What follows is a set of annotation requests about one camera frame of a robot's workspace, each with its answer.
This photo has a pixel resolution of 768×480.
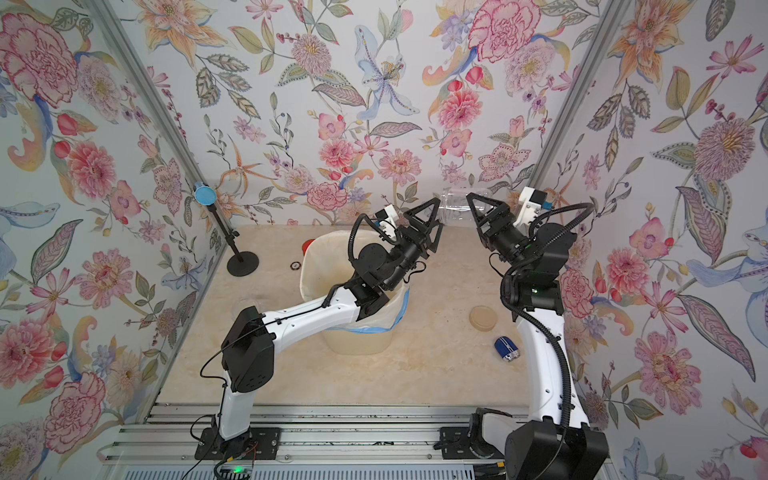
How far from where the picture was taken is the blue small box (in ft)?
2.89

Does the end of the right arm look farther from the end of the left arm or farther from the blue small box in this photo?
the blue small box

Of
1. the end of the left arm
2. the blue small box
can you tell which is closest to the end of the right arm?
the end of the left arm
